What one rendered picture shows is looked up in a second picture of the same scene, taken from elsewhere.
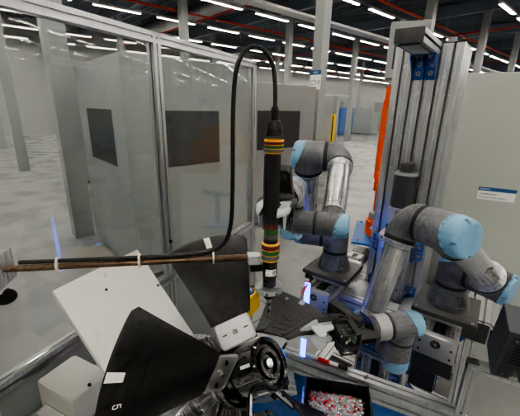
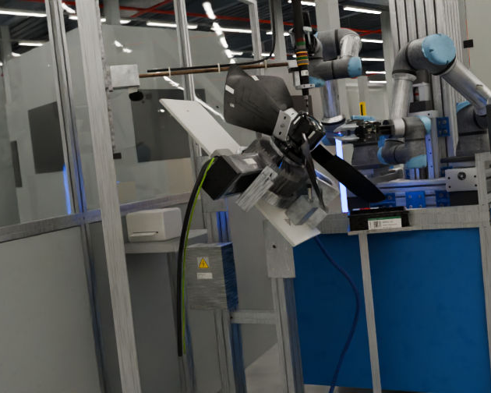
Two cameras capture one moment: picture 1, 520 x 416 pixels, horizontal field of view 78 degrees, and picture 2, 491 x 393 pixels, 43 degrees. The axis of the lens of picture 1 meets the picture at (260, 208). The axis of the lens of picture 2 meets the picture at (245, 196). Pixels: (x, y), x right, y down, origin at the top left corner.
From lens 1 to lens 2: 1.66 m
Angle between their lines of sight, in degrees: 14
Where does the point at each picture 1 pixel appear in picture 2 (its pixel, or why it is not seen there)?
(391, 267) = (400, 94)
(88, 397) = (171, 217)
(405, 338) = (415, 131)
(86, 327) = (184, 121)
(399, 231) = (400, 64)
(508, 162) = not seen: outside the picture
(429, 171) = not seen: hidden behind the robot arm
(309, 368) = not seen: hidden behind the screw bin
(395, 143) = (401, 30)
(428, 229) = (416, 49)
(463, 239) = (438, 47)
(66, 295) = (168, 104)
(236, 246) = (276, 79)
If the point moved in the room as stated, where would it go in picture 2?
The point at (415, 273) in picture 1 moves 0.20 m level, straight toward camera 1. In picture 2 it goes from (448, 150) to (439, 152)
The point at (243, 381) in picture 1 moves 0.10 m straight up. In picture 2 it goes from (297, 129) to (294, 99)
